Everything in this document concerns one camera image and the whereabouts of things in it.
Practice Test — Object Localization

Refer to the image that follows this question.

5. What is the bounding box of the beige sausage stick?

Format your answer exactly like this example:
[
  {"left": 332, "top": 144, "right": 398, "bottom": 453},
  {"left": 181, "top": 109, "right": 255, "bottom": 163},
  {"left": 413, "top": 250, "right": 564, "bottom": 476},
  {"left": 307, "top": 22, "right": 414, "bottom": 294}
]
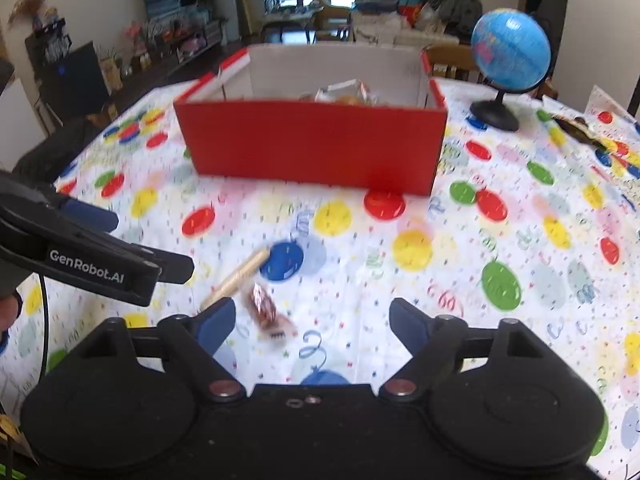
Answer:
[{"left": 200, "top": 247, "right": 271, "bottom": 311}]

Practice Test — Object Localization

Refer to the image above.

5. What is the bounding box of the clear brown pastry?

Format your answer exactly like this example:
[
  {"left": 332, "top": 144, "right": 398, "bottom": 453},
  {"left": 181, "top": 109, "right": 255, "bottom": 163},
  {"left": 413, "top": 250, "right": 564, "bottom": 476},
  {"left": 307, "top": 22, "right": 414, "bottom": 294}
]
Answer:
[{"left": 241, "top": 282, "right": 298, "bottom": 341}]

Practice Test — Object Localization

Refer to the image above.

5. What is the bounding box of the white green snack packet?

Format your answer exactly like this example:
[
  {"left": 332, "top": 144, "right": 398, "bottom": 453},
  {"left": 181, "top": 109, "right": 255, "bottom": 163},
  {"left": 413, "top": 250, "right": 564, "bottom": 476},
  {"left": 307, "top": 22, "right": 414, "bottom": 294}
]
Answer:
[{"left": 314, "top": 79, "right": 373, "bottom": 106}]

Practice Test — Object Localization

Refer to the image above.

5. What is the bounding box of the person left hand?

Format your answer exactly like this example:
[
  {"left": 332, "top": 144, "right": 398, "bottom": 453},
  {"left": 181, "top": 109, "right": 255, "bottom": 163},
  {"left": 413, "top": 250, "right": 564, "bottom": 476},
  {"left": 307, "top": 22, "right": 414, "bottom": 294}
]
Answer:
[{"left": 0, "top": 292, "right": 22, "bottom": 333}]

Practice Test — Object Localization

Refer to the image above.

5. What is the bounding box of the balloon pattern tablecloth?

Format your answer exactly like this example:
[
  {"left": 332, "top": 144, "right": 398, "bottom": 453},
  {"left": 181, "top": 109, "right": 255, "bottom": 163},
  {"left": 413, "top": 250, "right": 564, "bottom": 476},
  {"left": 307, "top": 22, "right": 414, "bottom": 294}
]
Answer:
[{"left": 1, "top": 80, "right": 639, "bottom": 479}]

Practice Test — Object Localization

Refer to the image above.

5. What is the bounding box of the tv cabinet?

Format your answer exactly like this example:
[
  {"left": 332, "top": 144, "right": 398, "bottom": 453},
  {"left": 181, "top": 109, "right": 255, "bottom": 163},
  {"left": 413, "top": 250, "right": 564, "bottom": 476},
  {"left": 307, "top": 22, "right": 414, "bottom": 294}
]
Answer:
[{"left": 89, "top": 16, "right": 227, "bottom": 111}]

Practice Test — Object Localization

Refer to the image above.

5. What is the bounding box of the red cardboard box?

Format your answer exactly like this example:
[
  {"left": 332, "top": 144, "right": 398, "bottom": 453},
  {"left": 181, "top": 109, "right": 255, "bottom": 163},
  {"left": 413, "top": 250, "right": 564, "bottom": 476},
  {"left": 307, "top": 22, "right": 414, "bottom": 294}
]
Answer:
[{"left": 174, "top": 42, "right": 448, "bottom": 196}]

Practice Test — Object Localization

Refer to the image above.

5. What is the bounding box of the dark wrapper on table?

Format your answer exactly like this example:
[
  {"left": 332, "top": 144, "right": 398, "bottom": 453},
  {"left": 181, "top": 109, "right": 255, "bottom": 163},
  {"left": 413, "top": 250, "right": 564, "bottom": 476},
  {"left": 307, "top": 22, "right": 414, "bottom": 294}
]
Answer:
[{"left": 553, "top": 115, "right": 608, "bottom": 152}]

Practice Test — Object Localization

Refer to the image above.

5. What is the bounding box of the coffee table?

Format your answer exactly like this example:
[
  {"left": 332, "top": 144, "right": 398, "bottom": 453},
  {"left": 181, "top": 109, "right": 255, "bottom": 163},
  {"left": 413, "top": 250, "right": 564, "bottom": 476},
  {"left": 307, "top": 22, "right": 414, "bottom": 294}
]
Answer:
[{"left": 260, "top": 6, "right": 323, "bottom": 44}]

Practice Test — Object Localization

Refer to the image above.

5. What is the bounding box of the blue desk globe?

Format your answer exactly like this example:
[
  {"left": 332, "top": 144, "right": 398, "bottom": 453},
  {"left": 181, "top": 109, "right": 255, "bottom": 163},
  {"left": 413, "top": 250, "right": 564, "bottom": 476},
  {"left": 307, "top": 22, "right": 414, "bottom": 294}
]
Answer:
[{"left": 470, "top": 8, "right": 552, "bottom": 132}]

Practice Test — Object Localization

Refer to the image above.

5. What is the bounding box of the sofa with cream cover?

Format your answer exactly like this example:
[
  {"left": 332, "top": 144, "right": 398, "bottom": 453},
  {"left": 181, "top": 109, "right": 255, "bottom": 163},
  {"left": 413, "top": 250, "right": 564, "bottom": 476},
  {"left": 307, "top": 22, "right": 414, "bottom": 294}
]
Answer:
[{"left": 349, "top": 10, "right": 460, "bottom": 49}]

